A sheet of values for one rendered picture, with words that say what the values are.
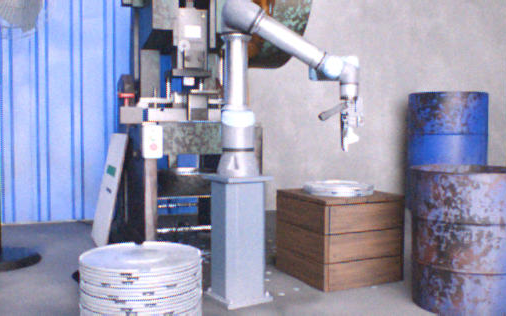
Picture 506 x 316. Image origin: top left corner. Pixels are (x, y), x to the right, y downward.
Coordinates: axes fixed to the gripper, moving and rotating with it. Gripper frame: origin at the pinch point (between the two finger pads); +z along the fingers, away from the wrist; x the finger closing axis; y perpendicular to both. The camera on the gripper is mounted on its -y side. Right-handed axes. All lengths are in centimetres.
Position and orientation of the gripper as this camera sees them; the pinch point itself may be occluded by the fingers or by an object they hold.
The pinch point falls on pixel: (343, 148)
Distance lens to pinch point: 215.5
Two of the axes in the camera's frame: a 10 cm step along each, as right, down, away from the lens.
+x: 0.2, -0.5, 10.0
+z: 0.0, 10.0, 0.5
